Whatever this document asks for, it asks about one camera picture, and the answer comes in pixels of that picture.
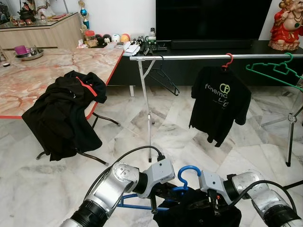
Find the black jacket with white label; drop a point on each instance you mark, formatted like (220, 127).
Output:
(189, 218)

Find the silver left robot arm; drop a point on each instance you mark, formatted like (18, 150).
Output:
(111, 184)

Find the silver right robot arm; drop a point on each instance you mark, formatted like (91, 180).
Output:
(265, 198)

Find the black plastic hanger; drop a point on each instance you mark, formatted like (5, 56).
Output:
(175, 91)

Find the red plastic hanger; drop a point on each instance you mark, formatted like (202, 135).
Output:
(230, 56)

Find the green plastic hanger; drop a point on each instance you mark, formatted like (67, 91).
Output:
(289, 56)

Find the black t-shirt with green logo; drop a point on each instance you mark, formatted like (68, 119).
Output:
(218, 118)

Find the black tv console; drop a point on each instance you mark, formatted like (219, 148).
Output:
(199, 71)

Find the silver metal clothes rack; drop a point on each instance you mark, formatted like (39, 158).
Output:
(189, 56)

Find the black remote holder tray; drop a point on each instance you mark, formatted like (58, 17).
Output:
(161, 47)

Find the stack of white papers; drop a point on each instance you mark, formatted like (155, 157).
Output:
(131, 48)

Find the black soundbar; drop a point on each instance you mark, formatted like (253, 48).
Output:
(213, 44)

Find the orange round toy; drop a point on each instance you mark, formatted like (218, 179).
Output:
(125, 38)

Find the white round toy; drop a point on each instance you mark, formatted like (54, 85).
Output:
(116, 38)

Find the black plush toy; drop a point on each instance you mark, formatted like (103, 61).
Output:
(103, 40)

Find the jar with red lid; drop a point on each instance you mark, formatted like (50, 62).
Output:
(89, 39)

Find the marble pattern folding table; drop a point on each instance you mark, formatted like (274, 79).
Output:
(47, 66)

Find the large black television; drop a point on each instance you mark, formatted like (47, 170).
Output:
(213, 19)

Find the red laughing buddha statue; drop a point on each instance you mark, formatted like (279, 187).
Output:
(286, 28)

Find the steel bowl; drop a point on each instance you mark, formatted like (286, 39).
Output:
(34, 55)

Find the light wooden cabinet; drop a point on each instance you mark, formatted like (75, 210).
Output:
(42, 35)

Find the gold and blue trophy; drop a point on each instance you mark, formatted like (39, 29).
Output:
(84, 10)

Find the pink cup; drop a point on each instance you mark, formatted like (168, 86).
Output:
(21, 49)

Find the small black round lid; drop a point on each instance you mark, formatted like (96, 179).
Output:
(5, 64)

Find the white robed figurine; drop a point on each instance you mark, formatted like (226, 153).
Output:
(45, 7)

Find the dark figurine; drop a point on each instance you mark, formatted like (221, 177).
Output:
(24, 13)

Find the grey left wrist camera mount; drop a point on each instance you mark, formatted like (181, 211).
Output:
(158, 172)

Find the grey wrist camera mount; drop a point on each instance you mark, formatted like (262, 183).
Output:
(210, 182)
(158, 172)

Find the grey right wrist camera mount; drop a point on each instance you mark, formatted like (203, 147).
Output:
(210, 182)

